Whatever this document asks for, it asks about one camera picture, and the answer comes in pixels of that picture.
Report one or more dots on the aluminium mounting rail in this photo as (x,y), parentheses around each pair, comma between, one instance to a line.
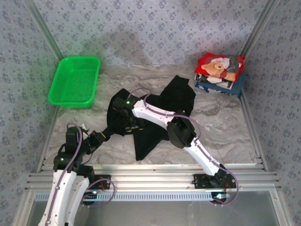
(152,176)

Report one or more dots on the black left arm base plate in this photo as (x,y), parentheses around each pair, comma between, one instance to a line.
(103,182)

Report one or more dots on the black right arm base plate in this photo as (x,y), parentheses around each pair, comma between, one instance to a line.
(200,181)

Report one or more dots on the grey metal lower panel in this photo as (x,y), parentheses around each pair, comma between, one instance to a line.
(164,214)

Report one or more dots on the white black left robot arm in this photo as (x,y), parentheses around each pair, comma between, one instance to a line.
(58,193)

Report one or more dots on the white black print folded t-shirt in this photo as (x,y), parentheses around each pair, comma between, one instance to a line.
(211,80)

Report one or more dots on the small controller board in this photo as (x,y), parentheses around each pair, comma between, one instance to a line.
(219,196)
(91,195)

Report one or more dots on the red bear print folded t-shirt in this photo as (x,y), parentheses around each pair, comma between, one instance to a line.
(211,67)

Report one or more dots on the blue cartoon print folded t-shirt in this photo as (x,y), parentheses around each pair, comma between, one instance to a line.
(202,87)

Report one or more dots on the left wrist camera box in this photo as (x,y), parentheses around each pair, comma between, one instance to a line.
(85,128)

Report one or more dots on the aluminium frame post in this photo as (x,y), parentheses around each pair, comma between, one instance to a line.
(259,27)
(44,30)

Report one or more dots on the teal blue folded t-shirt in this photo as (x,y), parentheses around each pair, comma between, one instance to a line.
(238,86)

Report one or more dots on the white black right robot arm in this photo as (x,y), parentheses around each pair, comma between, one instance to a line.
(150,110)

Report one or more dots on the green plastic basket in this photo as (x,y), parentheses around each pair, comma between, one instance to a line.
(75,82)

